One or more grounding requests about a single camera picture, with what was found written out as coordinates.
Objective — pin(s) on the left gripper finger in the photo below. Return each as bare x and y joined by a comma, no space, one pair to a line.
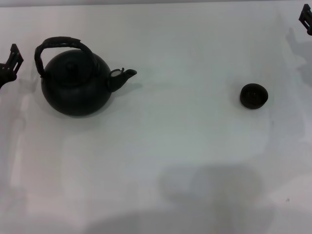
12,63

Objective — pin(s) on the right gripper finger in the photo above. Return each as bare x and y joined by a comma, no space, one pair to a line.
307,18

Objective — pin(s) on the black round teapot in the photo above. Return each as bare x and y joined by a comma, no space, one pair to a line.
73,95

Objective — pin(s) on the small dark teacup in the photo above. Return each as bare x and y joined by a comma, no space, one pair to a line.
254,97

